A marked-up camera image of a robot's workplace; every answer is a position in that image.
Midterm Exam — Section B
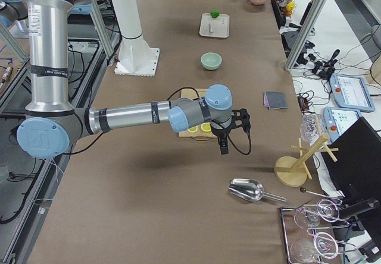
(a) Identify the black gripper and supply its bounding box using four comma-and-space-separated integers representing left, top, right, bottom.
211, 108, 249, 155

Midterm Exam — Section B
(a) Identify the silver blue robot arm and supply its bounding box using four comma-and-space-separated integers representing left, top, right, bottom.
17, 0, 251, 159

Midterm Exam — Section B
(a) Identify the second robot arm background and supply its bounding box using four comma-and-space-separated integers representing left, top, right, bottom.
1, 0, 28, 28

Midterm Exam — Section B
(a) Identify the mint green bowl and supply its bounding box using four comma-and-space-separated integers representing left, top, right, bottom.
201, 52, 222, 70

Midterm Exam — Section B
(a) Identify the lemon slice right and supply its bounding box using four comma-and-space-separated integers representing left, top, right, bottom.
200, 122, 211, 133

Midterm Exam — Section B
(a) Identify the lemon slice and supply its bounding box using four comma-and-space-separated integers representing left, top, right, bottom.
200, 122, 211, 133
187, 125, 198, 133

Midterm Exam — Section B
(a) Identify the wooden cutting board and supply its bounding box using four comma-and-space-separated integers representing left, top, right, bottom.
178, 89, 217, 141

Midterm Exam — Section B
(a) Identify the lemon slice left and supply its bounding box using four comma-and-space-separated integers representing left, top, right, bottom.
187, 125, 198, 133

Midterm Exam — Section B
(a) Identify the metal scoop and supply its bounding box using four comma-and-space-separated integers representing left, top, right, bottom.
229, 178, 287, 202

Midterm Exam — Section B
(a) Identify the grey folded cloth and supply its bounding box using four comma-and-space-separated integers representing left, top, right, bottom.
263, 91, 288, 110

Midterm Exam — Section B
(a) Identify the wooden mug tree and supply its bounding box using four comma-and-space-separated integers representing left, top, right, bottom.
274, 133, 339, 187

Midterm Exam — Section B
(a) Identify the clear plastic container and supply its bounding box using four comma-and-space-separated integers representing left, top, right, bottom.
299, 114, 324, 143

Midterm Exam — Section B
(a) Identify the white cartoon tray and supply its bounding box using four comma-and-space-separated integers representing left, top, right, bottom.
199, 13, 230, 39

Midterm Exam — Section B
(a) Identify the lower teach pendant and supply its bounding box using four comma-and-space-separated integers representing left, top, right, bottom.
323, 107, 362, 143

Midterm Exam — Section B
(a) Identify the teach pendant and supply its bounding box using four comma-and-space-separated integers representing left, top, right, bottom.
329, 74, 376, 112
323, 107, 362, 143

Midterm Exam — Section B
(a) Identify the upper wine glass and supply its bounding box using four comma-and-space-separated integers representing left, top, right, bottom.
293, 199, 339, 228

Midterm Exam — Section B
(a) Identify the wine glass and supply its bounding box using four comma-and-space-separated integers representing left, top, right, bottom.
290, 232, 339, 263
293, 199, 339, 228

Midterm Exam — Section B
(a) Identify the upper teach pendant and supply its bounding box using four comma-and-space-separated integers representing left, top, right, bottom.
329, 74, 376, 112

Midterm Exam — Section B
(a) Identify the lower wine glass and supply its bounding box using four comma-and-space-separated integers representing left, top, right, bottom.
290, 232, 339, 263

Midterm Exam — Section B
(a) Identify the black monitor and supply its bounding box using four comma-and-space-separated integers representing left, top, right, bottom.
322, 117, 380, 200

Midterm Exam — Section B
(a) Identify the condiment bottle rack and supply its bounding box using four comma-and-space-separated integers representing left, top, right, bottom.
271, 0, 296, 27

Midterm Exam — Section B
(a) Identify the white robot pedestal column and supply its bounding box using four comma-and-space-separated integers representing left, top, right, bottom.
112, 0, 160, 77

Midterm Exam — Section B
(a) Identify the wire glass rack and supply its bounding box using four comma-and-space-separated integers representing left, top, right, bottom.
280, 199, 357, 263

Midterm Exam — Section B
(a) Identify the aluminium frame post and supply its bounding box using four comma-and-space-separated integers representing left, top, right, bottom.
285, 0, 326, 72

